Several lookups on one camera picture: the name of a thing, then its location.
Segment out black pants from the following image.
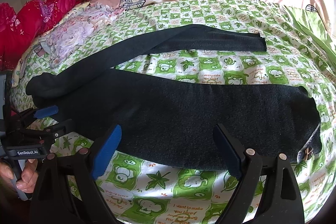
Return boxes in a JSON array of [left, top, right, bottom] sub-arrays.
[[26, 24, 322, 170]]

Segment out person's left hand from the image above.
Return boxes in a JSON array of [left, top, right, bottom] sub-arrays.
[[1, 159, 38, 193]]

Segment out green white patterned bedsheet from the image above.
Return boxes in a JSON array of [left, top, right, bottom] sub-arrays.
[[11, 0, 335, 223]]

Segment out lilac floral folded cloth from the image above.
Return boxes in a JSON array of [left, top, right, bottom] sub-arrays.
[[39, 3, 123, 68]]

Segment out red floral quilt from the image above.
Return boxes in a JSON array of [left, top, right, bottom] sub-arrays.
[[1, 0, 89, 71]]

